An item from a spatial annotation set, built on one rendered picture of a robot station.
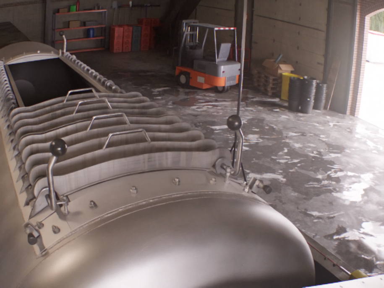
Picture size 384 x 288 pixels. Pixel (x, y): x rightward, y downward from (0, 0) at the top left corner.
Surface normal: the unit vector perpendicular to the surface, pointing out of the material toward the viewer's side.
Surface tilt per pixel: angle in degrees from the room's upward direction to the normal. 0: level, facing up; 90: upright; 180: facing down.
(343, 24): 90
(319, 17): 90
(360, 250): 0
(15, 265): 42
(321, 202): 0
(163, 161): 90
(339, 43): 90
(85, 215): 19
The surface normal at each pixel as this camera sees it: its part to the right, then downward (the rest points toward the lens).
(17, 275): -0.55, -0.58
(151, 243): 0.21, -0.51
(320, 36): -0.88, 0.14
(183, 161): 0.47, 0.36
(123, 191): -0.05, -0.90
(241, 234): 0.53, -0.29
